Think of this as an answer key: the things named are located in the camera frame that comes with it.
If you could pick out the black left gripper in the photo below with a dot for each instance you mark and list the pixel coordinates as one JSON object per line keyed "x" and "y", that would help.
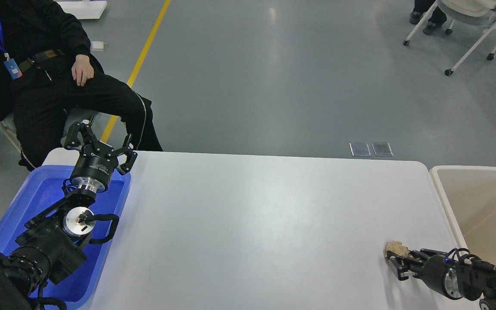
{"x": 96, "y": 164}

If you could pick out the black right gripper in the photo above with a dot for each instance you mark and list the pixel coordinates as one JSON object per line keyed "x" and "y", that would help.
{"x": 437, "y": 272}

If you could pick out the brown paper ball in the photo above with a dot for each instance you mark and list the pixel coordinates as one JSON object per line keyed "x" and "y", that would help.
{"x": 396, "y": 248}

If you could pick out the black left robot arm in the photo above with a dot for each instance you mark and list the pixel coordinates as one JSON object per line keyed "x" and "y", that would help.
{"x": 52, "y": 246}

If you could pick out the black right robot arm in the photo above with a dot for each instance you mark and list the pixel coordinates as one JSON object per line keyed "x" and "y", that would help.
{"x": 482, "y": 275}

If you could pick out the person's bare hand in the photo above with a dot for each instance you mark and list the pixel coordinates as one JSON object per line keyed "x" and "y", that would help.
{"x": 82, "y": 70}

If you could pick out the beige plastic bin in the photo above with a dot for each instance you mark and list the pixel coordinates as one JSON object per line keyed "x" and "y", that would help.
{"x": 468, "y": 196}

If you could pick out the small white floor object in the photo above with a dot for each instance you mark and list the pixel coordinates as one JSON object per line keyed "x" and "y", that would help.
{"x": 97, "y": 45}

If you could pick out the seated person in black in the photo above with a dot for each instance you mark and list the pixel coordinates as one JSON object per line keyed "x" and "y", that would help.
{"x": 44, "y": 41}

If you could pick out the right metal floor plate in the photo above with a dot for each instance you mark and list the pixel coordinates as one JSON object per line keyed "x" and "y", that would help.
{"x": 382, "y": 149}

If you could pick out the metal floor plate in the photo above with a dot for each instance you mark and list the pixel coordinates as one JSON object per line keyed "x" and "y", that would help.
{"x": 382, "y": 149}
{"x": 360, "y": 150}

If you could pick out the left metal floor plate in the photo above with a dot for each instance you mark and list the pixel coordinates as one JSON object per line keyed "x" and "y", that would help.
{"x": 360, "y": 150}

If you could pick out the white board on floor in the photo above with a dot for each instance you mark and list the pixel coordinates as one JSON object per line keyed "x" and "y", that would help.
{"x": 84, "y": 9}

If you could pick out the background person's shoes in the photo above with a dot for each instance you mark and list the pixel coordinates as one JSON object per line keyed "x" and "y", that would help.
{"x": 437, "y": 19}

